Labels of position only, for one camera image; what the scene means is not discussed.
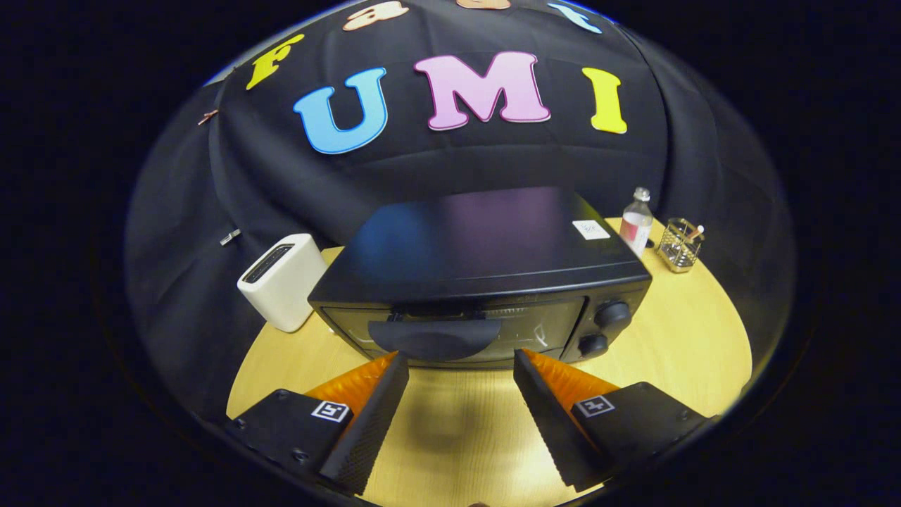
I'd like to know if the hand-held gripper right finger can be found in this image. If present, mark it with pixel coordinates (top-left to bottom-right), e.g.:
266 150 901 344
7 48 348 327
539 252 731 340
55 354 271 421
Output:
512 349 712 492

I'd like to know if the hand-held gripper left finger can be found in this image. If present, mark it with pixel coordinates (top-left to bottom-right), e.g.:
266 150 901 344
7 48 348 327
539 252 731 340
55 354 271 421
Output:
225 351 410 496

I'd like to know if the black toaster oven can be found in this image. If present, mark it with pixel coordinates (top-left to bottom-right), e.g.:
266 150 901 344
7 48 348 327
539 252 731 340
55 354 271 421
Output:
308 187 653 370

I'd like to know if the white toaster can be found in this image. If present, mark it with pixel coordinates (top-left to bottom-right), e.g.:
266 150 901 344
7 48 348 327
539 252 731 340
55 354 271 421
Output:
237 233 329 333

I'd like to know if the clear bottle with red label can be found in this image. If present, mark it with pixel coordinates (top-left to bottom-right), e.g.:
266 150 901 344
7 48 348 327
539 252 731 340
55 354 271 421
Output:
619 187 654 258

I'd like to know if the metal wire basket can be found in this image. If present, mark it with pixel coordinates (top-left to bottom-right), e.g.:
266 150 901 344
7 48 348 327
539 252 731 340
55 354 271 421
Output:
657 218 705 273

